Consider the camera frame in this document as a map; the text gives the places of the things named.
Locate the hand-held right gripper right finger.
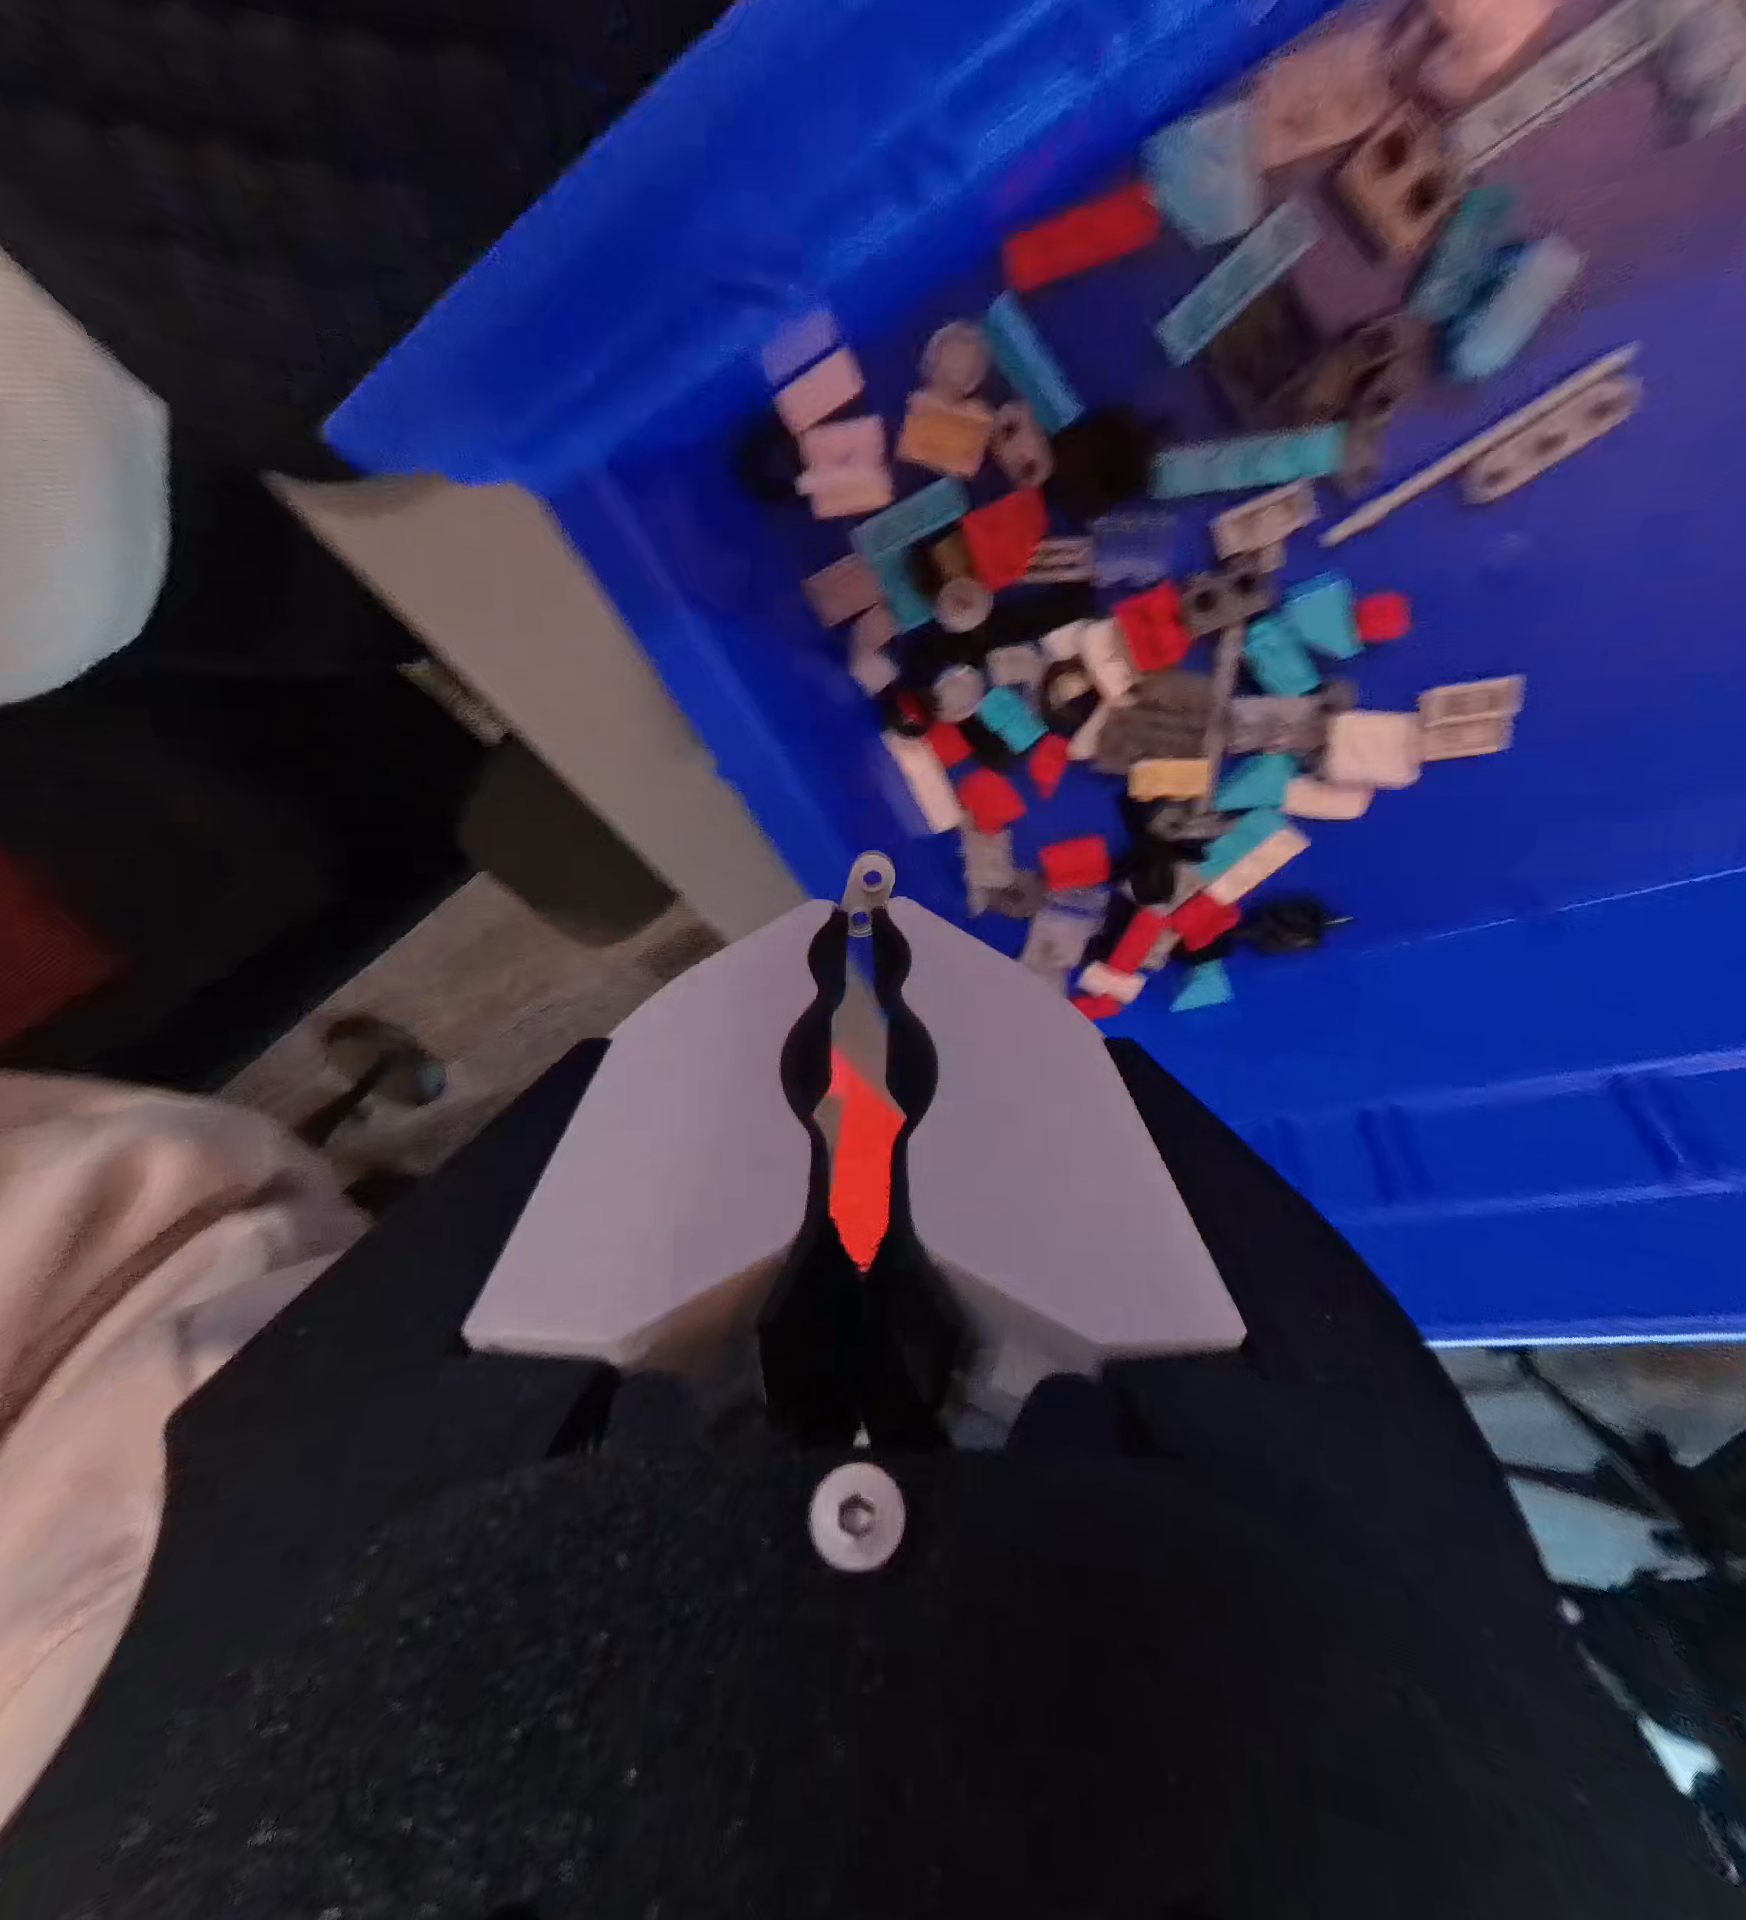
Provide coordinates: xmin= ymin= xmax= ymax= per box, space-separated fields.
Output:
xmin=862 ymin=898 xmax=1250 ymax=1450

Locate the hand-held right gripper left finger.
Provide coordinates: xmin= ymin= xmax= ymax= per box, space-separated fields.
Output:
xmin=459 ymin=895 xmax=867 ymax=1450

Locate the grey and red lego piece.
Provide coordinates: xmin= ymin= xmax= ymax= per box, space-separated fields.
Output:
xmin=819 ymin=848 xmax=918 ymax=1277

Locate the blue plastic bin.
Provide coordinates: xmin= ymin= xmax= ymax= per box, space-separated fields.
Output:
xmin=320 ymin=0 xmax=1746 ymax=1348

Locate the pile of small lego pieces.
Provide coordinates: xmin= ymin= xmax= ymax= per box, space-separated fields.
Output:
xmin=734 ymin=0 xmax=1746 ymax=1021

